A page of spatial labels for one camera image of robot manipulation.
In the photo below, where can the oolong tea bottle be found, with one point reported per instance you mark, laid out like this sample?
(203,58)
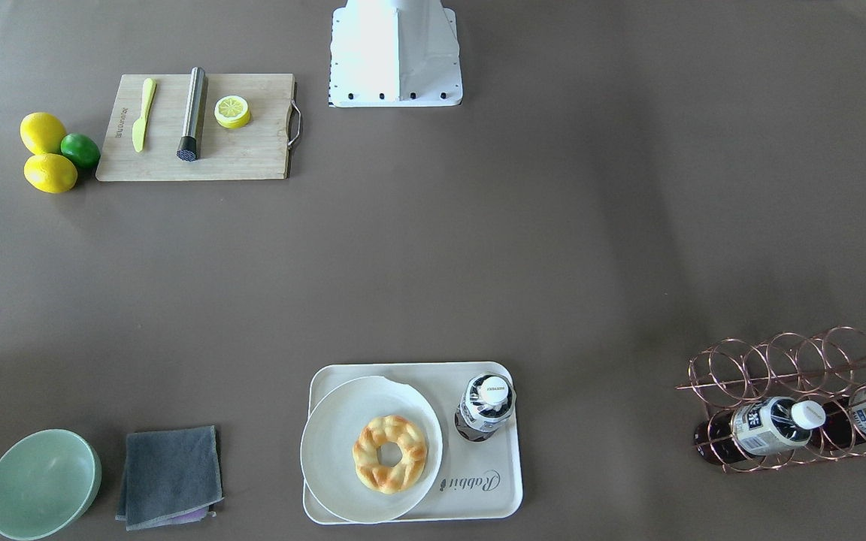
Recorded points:
(486,404)

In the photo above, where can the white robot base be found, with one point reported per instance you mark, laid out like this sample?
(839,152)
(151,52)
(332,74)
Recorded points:
(394,54)

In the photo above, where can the white serving tray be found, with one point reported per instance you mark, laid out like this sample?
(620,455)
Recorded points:
(476,480)

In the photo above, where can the tea bottle in rack middle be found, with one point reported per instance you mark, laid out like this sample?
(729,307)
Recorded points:
(767,427)

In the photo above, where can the lower whole lemon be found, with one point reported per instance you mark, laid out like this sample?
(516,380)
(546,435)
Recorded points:
(51,173)

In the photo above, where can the whole lemon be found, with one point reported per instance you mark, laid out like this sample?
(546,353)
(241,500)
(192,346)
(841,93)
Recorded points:
(51,173)
(42,133)

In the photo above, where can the upper whole lemon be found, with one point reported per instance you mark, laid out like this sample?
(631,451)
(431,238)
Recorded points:
(42,133)

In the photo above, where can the green lime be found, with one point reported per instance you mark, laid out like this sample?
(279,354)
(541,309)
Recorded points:
(80,149)

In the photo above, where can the green ceramic bowl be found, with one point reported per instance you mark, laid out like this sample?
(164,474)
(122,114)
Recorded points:
(47,480)

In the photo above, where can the yellow plastic knife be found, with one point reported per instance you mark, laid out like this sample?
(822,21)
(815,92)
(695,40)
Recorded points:
(139,128)

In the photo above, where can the grey folded cloth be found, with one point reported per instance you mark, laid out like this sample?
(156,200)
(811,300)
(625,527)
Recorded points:
(169,477)

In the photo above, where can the steel cylindrical muddler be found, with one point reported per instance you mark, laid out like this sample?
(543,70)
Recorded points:
(187,150)

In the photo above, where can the half lemon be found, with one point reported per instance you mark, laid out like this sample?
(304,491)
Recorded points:
(232,112)

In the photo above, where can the wooden cutting board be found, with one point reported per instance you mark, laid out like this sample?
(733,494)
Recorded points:
(258,151)

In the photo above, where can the white round plate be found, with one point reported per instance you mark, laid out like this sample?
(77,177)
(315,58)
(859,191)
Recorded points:
(334,426)

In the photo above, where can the braided ring bread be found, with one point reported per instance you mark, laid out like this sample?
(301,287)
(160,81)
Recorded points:
(390,454)

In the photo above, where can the copper wire bottle rack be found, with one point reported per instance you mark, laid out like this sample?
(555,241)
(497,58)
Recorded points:
(823,367)

